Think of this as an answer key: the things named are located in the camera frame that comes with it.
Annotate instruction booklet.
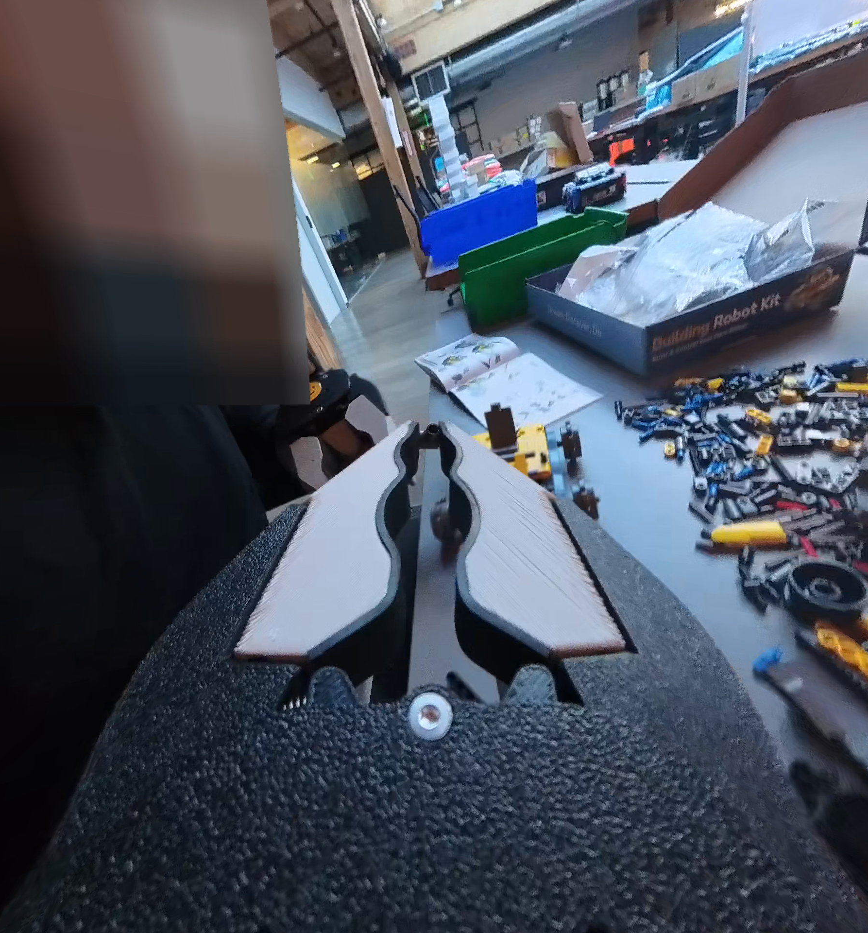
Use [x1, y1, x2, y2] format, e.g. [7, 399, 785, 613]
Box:
[414, 334, 604, 430]

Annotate person's left hand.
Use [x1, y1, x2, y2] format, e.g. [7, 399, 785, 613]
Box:
[321, 419, 376, 476]

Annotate long work table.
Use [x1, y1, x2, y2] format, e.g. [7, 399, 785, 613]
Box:
[536, 156, 700, 227]

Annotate dark printed box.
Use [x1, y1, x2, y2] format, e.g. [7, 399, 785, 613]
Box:
[561, 164, 629, 214]

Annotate brown cardboard box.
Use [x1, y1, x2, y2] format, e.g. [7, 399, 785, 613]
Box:
[545, 102, 595, 167]

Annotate person's black jacket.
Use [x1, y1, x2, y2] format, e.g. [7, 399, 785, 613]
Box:
[0, 404, 318, 933]

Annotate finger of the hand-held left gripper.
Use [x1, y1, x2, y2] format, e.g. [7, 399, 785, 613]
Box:
[346, 397, 398, 442]

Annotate wooden building column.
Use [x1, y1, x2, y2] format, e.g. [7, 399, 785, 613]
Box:
[329, 0, 431, 276]

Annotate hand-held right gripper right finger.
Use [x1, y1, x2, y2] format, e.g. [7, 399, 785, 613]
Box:
[440, 421, 628, 686]

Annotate metal ventilation duct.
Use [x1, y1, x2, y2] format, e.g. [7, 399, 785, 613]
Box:
[444, 0, 646, 88]

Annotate green plastic bin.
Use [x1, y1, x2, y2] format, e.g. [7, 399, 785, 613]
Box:
[458, 206, 630, 332]

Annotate pile of toy brick parts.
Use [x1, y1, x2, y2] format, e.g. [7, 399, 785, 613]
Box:
[614, 357, 868, 730]

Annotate white stacked containers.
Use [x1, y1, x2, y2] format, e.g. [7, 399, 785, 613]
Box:
[426, 95, 458, 201]

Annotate yellow curved toy panel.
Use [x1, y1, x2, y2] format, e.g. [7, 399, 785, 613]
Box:
[699, 519, 792, 551]

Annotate grey desk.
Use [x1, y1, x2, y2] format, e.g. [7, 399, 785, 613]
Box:
[405, 288, 868, 825]

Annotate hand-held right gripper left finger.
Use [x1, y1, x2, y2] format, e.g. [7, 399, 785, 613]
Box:
[233, 421, 422, 682]

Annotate black toy beam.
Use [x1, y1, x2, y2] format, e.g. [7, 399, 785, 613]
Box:
[419, 421, 473, 566]

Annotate blue plastic bin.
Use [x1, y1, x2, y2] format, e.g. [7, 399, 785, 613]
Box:
[419, 178, 539, 268]

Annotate yellow toy brick car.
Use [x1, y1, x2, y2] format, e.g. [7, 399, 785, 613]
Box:
[472, 403, 601, 520]

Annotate black toy wheel rim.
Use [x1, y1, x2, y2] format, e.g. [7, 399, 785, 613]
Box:
[783, 560, 868, 621]

